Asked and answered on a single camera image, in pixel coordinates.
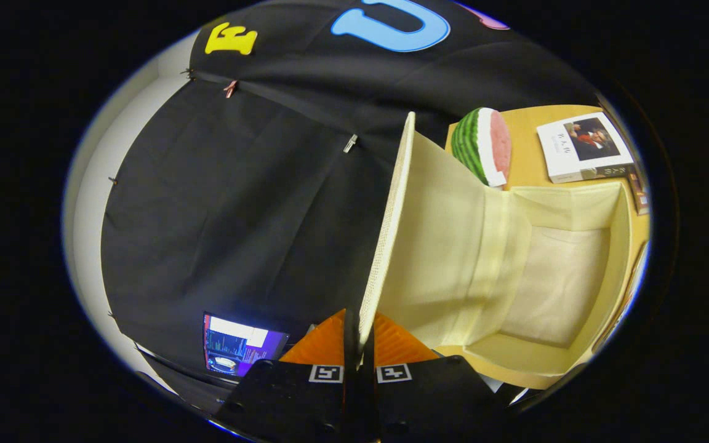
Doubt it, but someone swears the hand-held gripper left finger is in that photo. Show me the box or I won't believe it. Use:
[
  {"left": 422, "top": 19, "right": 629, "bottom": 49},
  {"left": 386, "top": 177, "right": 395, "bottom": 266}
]
[{"left": 213, "top": 309, "right": 360, "bottom": 443}]

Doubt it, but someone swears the brown cover book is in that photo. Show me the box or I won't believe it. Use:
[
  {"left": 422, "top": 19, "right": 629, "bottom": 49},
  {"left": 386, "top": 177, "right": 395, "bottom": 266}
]
[{"left": 627, "top": 169, "right": 651, "bottom": 216}]

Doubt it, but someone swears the watermelon slice toy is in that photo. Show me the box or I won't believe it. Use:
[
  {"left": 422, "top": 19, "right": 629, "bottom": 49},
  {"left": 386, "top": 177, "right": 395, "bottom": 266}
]
[{"left": 451, "top": 108, "right": 513, "bottom": 188}]

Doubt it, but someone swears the black backdrop cloth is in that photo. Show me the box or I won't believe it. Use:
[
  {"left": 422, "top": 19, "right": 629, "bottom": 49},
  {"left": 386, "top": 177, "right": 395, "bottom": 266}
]
[{"left": 101, "top": 0, "right": 601, "bottom": 394}]

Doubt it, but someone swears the beige fabric storage box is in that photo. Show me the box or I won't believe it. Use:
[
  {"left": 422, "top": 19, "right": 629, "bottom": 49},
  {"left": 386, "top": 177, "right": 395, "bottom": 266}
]
[{"left": 358, "top": 112, "right": 633, "bottom": 389}]

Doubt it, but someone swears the white book with portrait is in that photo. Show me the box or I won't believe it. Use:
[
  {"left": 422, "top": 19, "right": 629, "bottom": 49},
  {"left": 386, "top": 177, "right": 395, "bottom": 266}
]
[{"left": 537, "top": 111, "right": 635, "bottom": 184}]

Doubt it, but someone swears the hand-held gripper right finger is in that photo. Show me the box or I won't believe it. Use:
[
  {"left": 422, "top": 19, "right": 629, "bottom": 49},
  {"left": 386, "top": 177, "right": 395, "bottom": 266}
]
[{"left": 361, "top": 311, "right": 515, "bottom": 443}]

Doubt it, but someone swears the laptop screen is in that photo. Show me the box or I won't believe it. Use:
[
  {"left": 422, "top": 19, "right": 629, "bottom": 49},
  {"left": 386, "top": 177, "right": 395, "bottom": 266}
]
[{"left": 202, "top": 313, "right": 290, "bottom": 378}]

